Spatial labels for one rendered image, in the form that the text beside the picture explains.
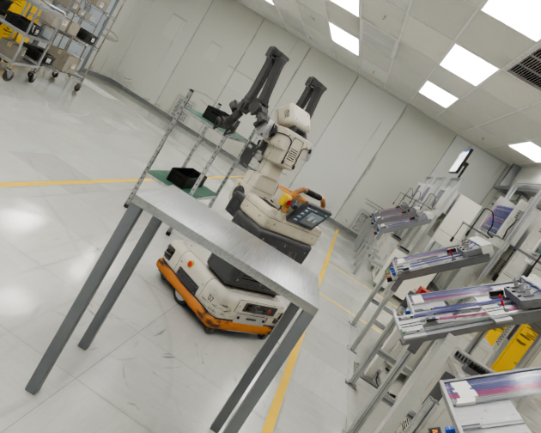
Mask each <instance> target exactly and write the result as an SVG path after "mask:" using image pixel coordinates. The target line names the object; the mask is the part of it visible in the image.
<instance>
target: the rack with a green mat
mask: <svg viewBox="0 0 541 433"><path fill-rule="evenodd" d="M193 92H194V90H192V89H191V88H190V90H189V92H188V93H187V95H186V97H185V99H184V100H183V102H182V104H181V105H180V107H179V110H178V112H177V113H176V114H175V116H174V118H173V120H172V122H171V124H170V125H169V127H168V128H167V130H166V132H165V134H164V136H163V137H162V139H161V141H160V142H159V144H158V146H157V148H156V150H155V152H154V154H153V155H152V156H151V158H150V160H149V162H148V164H147V166H146V168H145V169H144V170H143V173H142V174H141V176H140V178H139V180H138V181H137V183H136V185H135V187H134V188H133V190H132V192H131V194H130V196H129V197H128V199H127V200H126V202H125V204H124V207H125V208H128V206H129V205H130V203H131V200H132V199H133V198H134V196H135V194H136V193H137V190H138V188H139V187H140V185H141V184H142V182H143V180H144V178H145V176H146V175H147V176H148V177H150V179H152V180H154V181H155V182H157V183H158V184H160V185H162V186H164V187H165V186H171V185H174V186H175V184H173V183H172V182H170V181H169V180H167V177H168V175H169V173H170V171H171V170H150V168H151V166H152V164H153V163H154V161H155V158H156V157H157V156H158V154H159V152H160V151H161V148H162V146H163V145H164V143H165V142H166V140H167V138H168V136H169V134H170V133H171V131H172V129H173V128H174V126H175V124H176V122H177V121H178V119H179V116H180V115H181V114H182V112H183V111H184V112H185V113H187V114H189V115H191V116H192V117H193V118H194V119H196V120H198V121H200V122H201V123H203V124H204V125H205V127H204V129H203V131H202V132H201V134H200V136H199V138H198V140H197V141H196V142H195V144H194V146H193V148H192V149H191V152H190V153H189V155H188V156H187V158H186V159H185V162H184V164H183V165H182V168H185V167H186V165H187V164H188V162H189V161H190V159H191V157H192V155H193V154H194V152H195V150H196V148H197V147H198V145H199V144H200V142H201V140H202V138H203V137H204V134H205V132H206V131H207V130H208V128H210V129H212V130H213V127H214V124H212V123H211V122H209V121H208V120H207V119H205V118H203V117H202V116H203V113H200V112H197V111H194V110H192V109H190V108H188V107H185V106H186V104H187V103H188V101H189V100H190V98H191V96H192V94H193ZM213 131H216V132H217V133H219V134H220V135H222V136H223V133H224V132H225V131H226V130H225V129H222V128H220V127H217V128H215V129H214V130H213ZM254 135H255V133H253V132H252V133H251V135H250V137H249V138H248V139H246V138H244V137H242V136H241V135H240V134H238V133H237V132H235V133H232V134H228V135H225V136H223V137H222V139H221V141H220V142H219V144H218V145H217V147H216V149H215V151H214V152H213V154H212V156H211V157H210V159H209V161H208V162H207V164H206V166H205V167H204V170H203V171H202V173H201V174H200V176H199V177H198V180H197V181H196V183H195V185H194V186H193V188H188V189H181V188H179V187H178V186H176V187H178V188H179V189H180V190H182V191H183V192H186V193H187V194H189V195H190V196H192V197H194V198H195V199H196V200H198V201H199V200H204V199H209V198H212V199H211V201H210V203H209V205H208V207H210V208H211V206H212V205H213V204H214V202H215V201H216V198H217V197H218V195H219V193H220V192H221V190H222V188H223V187H224V185H225V184H226V182H227V180H228V178H229V176H230V175H231V173H232V172H233V171H234V168H235V167H236V165H237V163H238V162H239V160H240V156H241V154H242V153H243V151H244V149H245V148H246V146H247V145H248V140H249V141H252V138H253V137H254ZM227 138H228V139H232V140H235V141H239V142H242V143H245V145H244V146H243V148H242V150H241V151H240V153H239V154H238V156H237V158H236V159H235V161H234V163H233V165H232V167H231V168H230V169H229V171H228V173H227V175H226V177H225V178H224V180H223V182H222V183H221V185H220V186H219V188H218V190H217V191H216V192H213V191H211V190H210V189H209V188H208V187H206V186H204V185H203V186H202V187H198V186H199V185H200V183H201V181H202V180H203V178H204V176H205V175H206V173H207V171H208V170H209V168H210V166H211V164H212V162H213V161H214V160H215V158H216V156H217V154H218V152H219V151H220V149H221V147H222V146H223V144H224V143H225V141H226V139H227ZM172 231H173V228H172V227H169V229H168V230H167V232H166V235H168V236H170V234H171V232H172Z"/></svg>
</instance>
